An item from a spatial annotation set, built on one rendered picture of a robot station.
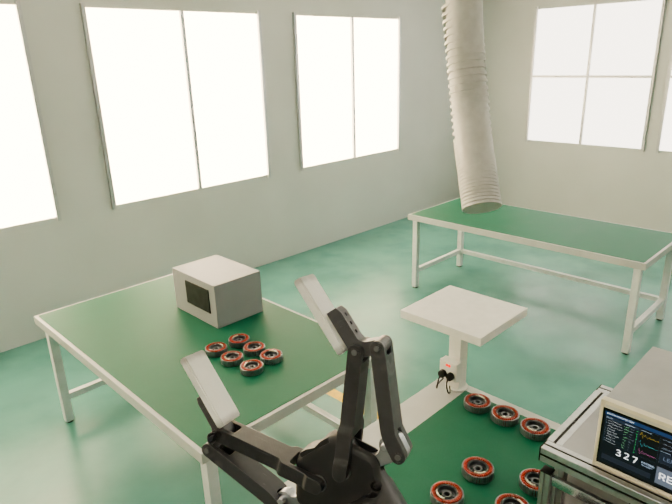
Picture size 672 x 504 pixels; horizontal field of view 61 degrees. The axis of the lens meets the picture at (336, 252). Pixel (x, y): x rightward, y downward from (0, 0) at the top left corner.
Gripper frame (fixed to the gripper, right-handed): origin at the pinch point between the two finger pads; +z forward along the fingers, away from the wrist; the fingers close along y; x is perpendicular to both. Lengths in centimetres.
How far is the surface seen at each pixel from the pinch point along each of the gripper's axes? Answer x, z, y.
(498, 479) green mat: 157, -76, 40
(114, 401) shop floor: 255, 39, 276
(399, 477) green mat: 147, -58, 68
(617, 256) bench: 413, -61, -43
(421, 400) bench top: 196, -47, 64
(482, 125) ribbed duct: 199, 38, -21
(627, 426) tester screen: 113, -62, -11
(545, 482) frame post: 123, -70, 18
